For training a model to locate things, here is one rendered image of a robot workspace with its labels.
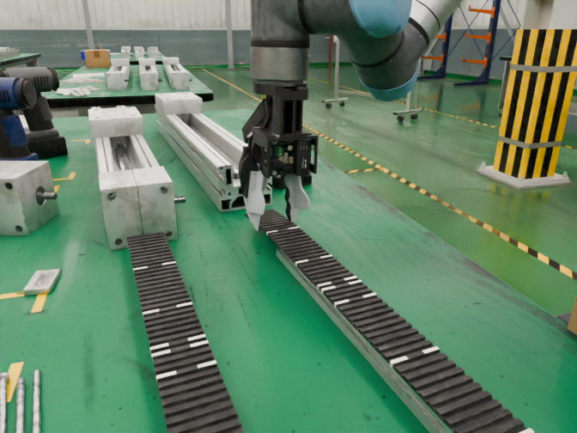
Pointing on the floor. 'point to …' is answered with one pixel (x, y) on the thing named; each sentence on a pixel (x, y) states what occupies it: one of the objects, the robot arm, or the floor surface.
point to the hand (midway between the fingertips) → (272, 217)
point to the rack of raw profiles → (475, 41)
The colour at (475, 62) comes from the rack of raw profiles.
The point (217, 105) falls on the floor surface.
